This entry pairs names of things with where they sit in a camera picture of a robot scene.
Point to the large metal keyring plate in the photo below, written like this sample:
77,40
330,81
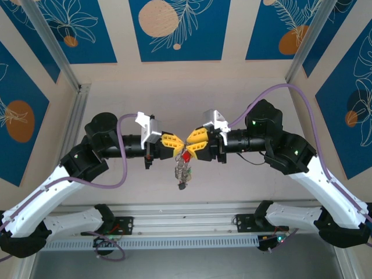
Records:
181,171

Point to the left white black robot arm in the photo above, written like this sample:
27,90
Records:
35,200

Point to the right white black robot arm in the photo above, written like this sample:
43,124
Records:
328,197

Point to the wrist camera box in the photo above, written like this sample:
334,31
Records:
210,117
152,130

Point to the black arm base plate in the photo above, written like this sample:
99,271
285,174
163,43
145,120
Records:
126,223
244,222

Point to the circuit board with green light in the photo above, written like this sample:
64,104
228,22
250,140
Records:
270,241
101,240

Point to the aluminium corner post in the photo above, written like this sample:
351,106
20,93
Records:
306,43
346,264
53,43
24,270

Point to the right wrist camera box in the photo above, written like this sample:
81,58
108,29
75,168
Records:
210,117

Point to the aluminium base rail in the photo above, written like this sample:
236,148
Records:
186,221

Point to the aluminium side rail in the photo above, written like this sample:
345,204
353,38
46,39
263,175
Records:
78,116

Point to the red key tag with label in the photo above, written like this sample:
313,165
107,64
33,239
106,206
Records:
186,157

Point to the blue floral wall panel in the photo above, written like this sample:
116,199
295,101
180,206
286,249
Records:
261,35
209,35
327,35
96,35
334,130
17,162
23,35

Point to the black key head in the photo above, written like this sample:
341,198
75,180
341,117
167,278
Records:
182,186

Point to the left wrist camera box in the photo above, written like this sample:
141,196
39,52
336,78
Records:
152,130

